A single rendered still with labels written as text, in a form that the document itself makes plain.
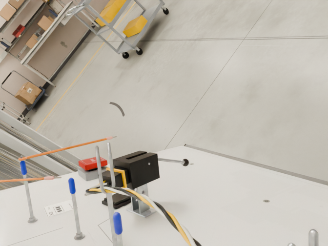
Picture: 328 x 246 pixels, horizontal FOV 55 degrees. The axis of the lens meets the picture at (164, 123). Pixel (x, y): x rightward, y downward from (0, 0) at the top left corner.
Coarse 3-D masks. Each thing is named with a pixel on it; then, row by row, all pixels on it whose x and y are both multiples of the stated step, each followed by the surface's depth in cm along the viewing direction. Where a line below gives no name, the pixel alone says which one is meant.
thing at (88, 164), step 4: (80, 160) 70; (84, 160) 70; (88, 160) 69; (92, 160) 69; (96, 160) 69; (100, 160) 68; (104, 160) 68; (80, 164) 69; (84, 164) 66; (88, 164) 66; (92, 164) 67; (96, 164) 67; (104, 164) 68; (84, 168) 66; (88, 168) 66; (92, 168) 67; (96, 168) 68
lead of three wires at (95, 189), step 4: (104, 184) 44; (88, 188) 41; (92, 188) 37; (96, 188) 36; (100, 188) 36; (104, 188) 36; (88, 192) 38; (92, 192) 37; (96, 192) 37; (100, 192) 36; (108, 192) 35
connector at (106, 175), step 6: (120, 168) 46; (126, 168) 46; (102, 174) 45; (108, 174) 44; (114, 174) 44; (120, 174) 44; (126, 174) 45; (108, 180) 44; (120, 180) 44; (126, 180) 45; (108, 186) 44; (120, 186) 44
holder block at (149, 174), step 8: (136, 152) 50; (144, 152) 50; (120, 160) 47; (128, 160) 46; (136, 160) 46; (144, 160) 47; (152, 160) 48; (128, 168) 45; (136, 168) 46; (144, 168) 47; (152, 168) 48; (136, 176) 46; (144, 176) 47; (152, 176) 48; (128, 184) 46; (136, 184) 46
